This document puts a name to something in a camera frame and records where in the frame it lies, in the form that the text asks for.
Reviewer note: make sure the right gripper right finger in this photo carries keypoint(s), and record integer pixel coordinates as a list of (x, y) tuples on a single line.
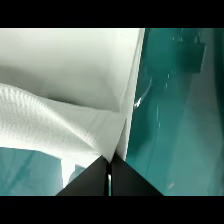
[(133, 183)]

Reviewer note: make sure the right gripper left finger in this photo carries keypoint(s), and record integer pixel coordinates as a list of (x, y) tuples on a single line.
[(90, 181)]

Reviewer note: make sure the white garment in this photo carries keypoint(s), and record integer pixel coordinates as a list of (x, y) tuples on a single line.
[(66, 93)]

